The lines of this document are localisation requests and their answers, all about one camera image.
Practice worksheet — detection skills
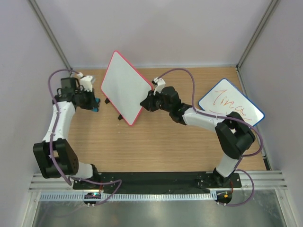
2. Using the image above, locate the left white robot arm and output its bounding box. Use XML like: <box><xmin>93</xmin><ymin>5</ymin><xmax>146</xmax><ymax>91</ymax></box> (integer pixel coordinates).
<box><xmin>33</xmin><ymin>76</ymin><xmax>100</xmax><ymax>189</ymax></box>

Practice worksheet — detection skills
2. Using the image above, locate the aluminium front rail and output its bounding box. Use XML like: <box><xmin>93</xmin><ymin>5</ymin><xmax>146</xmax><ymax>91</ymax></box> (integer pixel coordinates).
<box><xmin>28</xmin><ymin>171</ymin><xmax>287</xmax><ymax>192</ymax></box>

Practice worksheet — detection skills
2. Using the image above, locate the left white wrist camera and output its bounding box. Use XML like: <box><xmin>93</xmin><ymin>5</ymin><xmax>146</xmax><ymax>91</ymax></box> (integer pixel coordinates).
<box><xmin>79</xmin><ymin>74</ymin><xmax>96</xmax><ymax>92</ymax></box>

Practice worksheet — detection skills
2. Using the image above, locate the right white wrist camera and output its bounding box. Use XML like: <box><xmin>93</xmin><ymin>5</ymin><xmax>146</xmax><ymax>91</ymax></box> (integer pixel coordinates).
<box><xmin>152</xmin><ymin>78</ymin><xmax>166</xmax><ymax>96</ymax></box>

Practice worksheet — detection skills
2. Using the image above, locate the red framed whiteboard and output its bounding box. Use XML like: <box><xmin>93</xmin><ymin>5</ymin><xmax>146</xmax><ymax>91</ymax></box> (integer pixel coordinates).
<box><xmin>101</xmin><ymin>51</ymin><xmax>153</xmax><ymax>125</ymax></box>

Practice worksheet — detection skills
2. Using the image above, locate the blue whiteboard eraser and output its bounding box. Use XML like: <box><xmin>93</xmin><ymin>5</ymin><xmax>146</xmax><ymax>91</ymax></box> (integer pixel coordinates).
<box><xmin>92</xmin><ymin>98</ymin><xmax>100</xmax><ymax>112</ymax></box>

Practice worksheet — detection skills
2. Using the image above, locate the blue framed whiteboard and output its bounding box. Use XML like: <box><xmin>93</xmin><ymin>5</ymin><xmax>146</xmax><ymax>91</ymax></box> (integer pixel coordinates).
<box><xmin>198</xmin><ymin>79</ymin><xmax>265</xmax><ymax>126</ymax></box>

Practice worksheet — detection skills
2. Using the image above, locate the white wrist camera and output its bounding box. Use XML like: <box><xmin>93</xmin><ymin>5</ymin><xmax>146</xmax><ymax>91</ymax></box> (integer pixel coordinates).
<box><xmin>79</xmin><ymin>74</ymin><xmax>96</xmax><ymax>92</ymax></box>
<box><xmin>152</xmin><ymin>78</ymin><xmax>166</xmax><ymax>96</ymax></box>

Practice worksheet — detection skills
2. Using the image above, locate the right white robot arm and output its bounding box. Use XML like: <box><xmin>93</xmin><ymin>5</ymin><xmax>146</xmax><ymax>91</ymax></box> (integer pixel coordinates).
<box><xmin>140</xmin><ymin>87</ymin><xmax>256</xmax><ymax>187</ymax></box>

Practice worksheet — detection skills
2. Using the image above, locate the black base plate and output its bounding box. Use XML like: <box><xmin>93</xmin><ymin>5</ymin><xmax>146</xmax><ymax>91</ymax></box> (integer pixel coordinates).
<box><xmin>72</xmin><ymin>172</ymin><xmax>242</xmax><ymax>194</ymax></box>

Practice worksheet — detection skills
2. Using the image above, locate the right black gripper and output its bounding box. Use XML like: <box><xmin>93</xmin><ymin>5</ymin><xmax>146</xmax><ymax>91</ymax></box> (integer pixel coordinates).
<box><xmin>141</xmin><ymin>89</ymin><xmax>171</xmax><ymax>113</ymax></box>

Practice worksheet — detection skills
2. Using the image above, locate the white slotted cable duct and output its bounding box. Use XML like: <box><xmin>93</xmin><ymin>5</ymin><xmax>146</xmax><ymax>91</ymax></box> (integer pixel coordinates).
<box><xmin>39</xmin><ymin>191</ymin><xmax>217</xmax><ymax>201</ymax></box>

